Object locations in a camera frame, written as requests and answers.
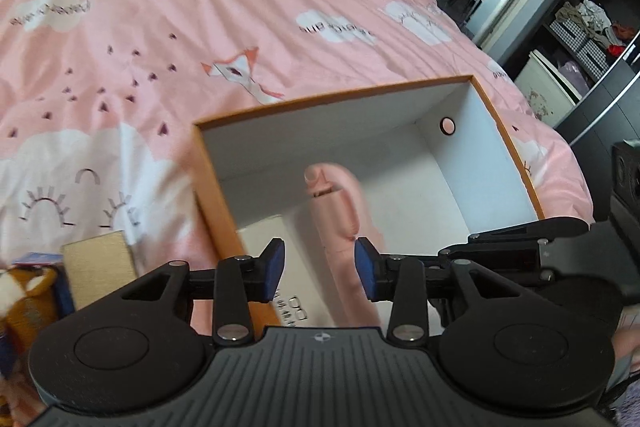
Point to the pink cardboard box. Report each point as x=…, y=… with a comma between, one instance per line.
x=335, y=217

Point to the gold box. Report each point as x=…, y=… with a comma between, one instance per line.
x=100, y=267

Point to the blue card tag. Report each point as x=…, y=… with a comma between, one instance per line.
x=37, y=259

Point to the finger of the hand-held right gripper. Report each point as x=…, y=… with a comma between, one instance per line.
x=530, y=228
x=490, y=257

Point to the pile of clothes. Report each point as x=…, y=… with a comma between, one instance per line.
x=585, y=14

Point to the checkered storage box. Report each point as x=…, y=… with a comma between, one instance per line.
x=592, y=57
x=567, y=34

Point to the red panda sailor plush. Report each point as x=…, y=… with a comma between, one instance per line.
x=25, y=302

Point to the white printed carton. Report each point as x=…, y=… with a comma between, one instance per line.
x=280, y=247

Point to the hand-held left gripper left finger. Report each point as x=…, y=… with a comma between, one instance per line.
x=272, y=269

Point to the orange cardboard box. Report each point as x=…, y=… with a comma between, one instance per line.
x=350, y=142

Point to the pink printed duvet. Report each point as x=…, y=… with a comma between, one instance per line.
x=150, y=32

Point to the white cabinet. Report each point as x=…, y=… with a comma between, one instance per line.
x=545, y=87

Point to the red cloth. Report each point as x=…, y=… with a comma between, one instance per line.
x=622, y=39

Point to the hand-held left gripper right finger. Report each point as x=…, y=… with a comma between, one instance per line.
x=366, y=269

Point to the black desk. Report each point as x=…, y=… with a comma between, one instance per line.
x=605, y=107

